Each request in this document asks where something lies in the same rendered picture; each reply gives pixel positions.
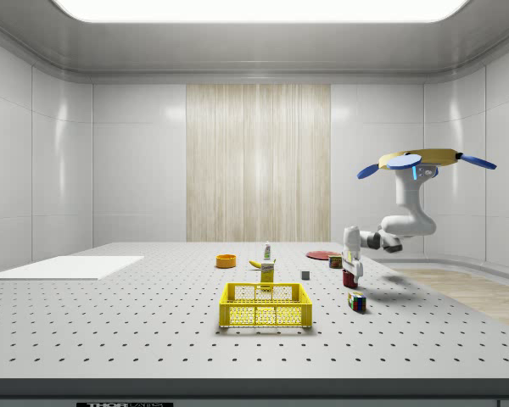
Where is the puzzle cube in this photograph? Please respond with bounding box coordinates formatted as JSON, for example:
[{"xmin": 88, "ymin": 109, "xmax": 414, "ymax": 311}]
[{"xmin": 347, "ymin": 291, "xmax": 367, "ymax": 314}]

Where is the drone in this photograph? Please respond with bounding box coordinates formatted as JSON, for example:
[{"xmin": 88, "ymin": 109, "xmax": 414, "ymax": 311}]
[{"xmin": 356, "ymin": 148, "xmax": 498, "ymax": 181}]

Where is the white board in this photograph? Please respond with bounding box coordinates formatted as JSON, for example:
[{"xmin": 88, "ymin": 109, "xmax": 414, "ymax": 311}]
[{"xmin": 0, "ymin": 255, "xmax": 146, "ymax": 281}]

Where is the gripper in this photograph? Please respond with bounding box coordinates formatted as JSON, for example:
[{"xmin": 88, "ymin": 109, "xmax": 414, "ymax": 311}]
[{"xmin": 341, "ymin": 254, "xmax": 365, "ymax": 285}]

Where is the red plate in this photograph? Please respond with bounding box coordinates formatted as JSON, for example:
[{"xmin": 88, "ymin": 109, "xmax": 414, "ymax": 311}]
[{"xmin": 305, "ymin": 250, "xmax": 343, "ymax": 261}]

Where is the yellow and white box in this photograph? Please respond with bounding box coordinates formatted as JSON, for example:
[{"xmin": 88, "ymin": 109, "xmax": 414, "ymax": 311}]
[{"xmin": 260, "ymin": 261, "xmax": 276, "ymax": 293}]

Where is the yellow basket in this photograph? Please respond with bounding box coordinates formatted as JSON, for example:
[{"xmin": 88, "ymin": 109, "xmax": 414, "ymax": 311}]
[{"xmin": 218, "ymin": 282, "xmax": 315, "ymax": 330}]

